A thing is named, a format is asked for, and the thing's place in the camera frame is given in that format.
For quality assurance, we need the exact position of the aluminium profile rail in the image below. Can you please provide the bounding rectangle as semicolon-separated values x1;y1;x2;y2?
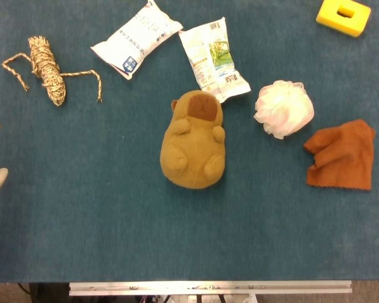
68;280;352;297

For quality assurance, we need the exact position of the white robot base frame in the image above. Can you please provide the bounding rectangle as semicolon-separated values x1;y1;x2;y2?
138;294;260;303

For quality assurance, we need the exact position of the blue felt table mat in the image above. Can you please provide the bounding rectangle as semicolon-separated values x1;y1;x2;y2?
0;0;379;283

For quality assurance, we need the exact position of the pale pink mesh bath pouf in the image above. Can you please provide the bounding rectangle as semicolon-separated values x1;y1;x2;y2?
253;80;315;140

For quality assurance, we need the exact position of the brown capybara plush toy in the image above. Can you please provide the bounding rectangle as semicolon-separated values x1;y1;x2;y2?
160;90;226;190

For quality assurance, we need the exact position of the white snack bag blue label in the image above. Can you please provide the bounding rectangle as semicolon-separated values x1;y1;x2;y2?
90;0;184;81

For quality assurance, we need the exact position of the yellow foam block with hole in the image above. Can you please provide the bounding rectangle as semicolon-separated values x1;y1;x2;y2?
315;0;372;38

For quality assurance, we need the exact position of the rust brown folded cloth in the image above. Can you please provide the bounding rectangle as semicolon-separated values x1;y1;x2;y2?
303;119;376;191

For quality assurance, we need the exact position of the white green crumpled snack packet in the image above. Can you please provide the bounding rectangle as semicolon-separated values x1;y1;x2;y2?
178;16;252;104

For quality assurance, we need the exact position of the braided tan rope bundle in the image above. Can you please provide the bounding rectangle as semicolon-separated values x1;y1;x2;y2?
1;35;103;107

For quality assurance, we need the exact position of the black box under table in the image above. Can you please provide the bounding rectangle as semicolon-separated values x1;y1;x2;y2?
28;282;71;303

